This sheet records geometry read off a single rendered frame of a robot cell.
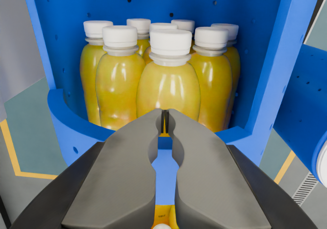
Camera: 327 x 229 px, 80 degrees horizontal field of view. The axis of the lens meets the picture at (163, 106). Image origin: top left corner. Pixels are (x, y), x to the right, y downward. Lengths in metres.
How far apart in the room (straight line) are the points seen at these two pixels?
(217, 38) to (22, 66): 0.30
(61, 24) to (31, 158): 1.97
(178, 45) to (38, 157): 2.05
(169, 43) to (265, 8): 0.17
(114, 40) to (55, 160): 1.94
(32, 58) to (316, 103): 0.58
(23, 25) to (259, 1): 0.35
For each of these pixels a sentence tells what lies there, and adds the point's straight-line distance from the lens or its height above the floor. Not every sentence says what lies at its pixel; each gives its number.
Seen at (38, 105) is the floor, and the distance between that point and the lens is 1.82.
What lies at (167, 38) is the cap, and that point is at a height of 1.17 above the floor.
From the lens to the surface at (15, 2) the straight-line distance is 0.38.
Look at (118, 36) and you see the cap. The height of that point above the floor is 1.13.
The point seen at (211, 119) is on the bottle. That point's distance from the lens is 0.25.
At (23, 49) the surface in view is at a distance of 0.39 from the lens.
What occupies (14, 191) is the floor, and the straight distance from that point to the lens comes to 2.67.
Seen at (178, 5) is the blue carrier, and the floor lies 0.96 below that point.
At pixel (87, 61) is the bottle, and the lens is 0.29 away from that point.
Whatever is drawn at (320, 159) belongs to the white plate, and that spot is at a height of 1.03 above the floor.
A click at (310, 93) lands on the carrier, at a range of 0.59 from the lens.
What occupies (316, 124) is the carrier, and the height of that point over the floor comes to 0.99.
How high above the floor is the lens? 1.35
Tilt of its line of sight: 62 degrees down
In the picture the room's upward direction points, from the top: 180 degrees counter-clockwise
